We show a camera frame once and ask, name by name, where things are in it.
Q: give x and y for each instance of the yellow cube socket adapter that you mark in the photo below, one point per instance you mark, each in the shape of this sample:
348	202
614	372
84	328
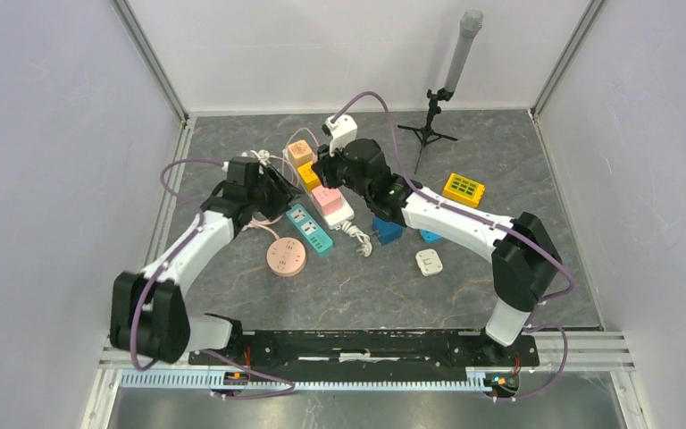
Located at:
308	177

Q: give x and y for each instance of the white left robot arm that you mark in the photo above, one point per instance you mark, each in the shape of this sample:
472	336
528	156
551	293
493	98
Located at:
149	318

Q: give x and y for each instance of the round pink socket hub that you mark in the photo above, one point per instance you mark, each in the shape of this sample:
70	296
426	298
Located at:
286	257

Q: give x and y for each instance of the tan cube socket adapter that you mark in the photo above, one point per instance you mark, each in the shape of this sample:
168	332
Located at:
299	152

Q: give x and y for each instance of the black mini tripod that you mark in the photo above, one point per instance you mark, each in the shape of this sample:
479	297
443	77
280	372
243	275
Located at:
426	135

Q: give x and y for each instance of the yellow toy brick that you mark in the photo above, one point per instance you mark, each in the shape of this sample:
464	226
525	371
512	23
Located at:
463	190

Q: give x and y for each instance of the light blue plug adapter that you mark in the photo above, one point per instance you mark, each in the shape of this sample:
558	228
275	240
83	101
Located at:
429	237

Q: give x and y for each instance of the teal power strip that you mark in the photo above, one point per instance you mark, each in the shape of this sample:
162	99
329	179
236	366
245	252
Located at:
318	239

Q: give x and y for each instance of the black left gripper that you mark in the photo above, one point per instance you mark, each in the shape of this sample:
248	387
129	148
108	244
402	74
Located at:
283	191

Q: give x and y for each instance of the white square plug adapter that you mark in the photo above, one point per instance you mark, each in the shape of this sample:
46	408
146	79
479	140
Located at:
428	262

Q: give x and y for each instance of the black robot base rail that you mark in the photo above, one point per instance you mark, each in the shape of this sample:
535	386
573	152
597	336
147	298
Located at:
431	355

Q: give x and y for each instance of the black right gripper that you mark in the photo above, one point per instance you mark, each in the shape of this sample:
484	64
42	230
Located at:
324	166

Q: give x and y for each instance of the white long power strip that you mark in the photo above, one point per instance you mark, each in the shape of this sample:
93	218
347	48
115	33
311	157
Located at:
333	221

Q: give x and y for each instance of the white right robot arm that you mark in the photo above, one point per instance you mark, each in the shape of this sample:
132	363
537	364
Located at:
523	259

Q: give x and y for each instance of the grey microphone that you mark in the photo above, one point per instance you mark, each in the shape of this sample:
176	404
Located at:
469	27

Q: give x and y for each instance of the pink cube socket adapter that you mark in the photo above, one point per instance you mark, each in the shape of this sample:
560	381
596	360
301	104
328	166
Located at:
327	201

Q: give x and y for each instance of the dark blue cube socket adapter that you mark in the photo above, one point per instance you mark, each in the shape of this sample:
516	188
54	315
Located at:
386	232

